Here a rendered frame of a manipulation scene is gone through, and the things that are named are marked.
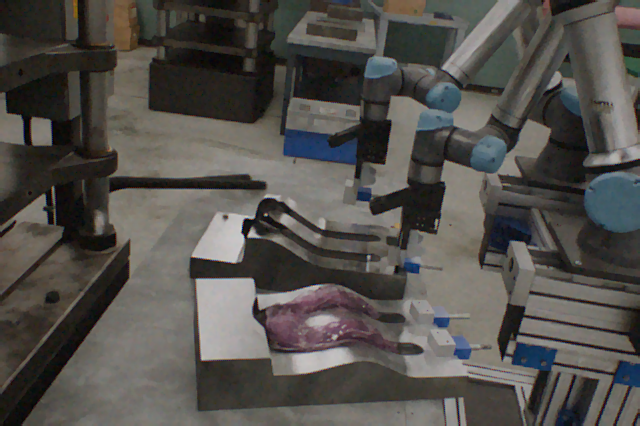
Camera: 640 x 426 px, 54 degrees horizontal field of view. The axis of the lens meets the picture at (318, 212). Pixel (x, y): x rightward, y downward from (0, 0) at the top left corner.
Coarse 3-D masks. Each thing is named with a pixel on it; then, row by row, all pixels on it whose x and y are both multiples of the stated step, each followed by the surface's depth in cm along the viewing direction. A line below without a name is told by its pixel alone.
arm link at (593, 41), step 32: (576, 0) 107; (608, 0) 106; (576, 32) 110; (608, 32) 108; (576, 64) 112; (608, 64) 109; (608, 96) 110; (608, 128) 111; (608, 160) 112; (608, 192) 112; (608, 224) 114
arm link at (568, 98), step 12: (552, 96) 175; (564, 96) 169; (576, 96) 167; (552, 108) 173; (564, 108) 169; (576, 108) 167; (552, 120) 174; (564, 120) 169; (576, 120) 167; (552, 132) 174; (564, 132) 170; (576, 132) 168; (576, 144) 170
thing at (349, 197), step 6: (348, 180) 175; (348, 186) 171; (360, 186) 175; (348, 192) 172; (360, 192) 172; (366, 192) 172; (348, 198) 172; (354, 198) 172; (360, 198) 173; (366, 198) 172; (354, 204) 173
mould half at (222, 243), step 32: (224, 224) 163; (288, 224) 152; (320, 224) 163; (352, 224) 166; (192, 256) 146; (224, 256) 147; (256, 256) 144; (288, 256) 143; (320, 256) 148; (384, 256) 151; (256, 288) 147; (288, 288) 147; (352, 288) 145; (384, 288) 144
